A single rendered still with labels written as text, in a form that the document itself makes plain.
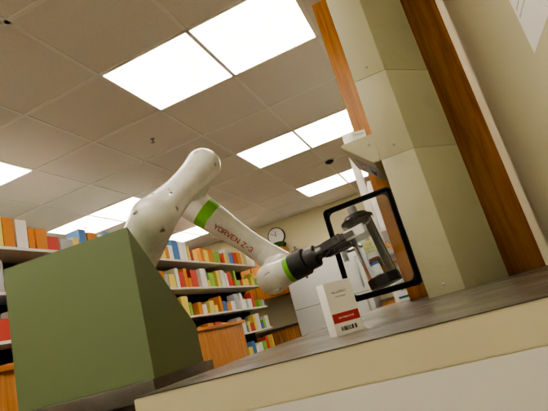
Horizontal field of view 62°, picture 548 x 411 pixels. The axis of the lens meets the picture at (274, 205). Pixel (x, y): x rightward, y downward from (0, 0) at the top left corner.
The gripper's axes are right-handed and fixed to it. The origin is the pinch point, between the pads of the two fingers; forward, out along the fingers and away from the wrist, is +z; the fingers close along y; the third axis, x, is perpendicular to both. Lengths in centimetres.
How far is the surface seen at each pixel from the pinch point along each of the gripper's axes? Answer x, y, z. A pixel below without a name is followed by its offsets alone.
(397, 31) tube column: -63, 14, 42
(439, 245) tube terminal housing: 13.2, 7.7, 18.8
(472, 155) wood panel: -17, 45, 44
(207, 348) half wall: -15, 191, -198
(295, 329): -26, 490, -245
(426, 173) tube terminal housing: -9.3, 8.0, 25.8
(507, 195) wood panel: 3, 46, 47
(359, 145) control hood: -28.3, 5.1, 11.4
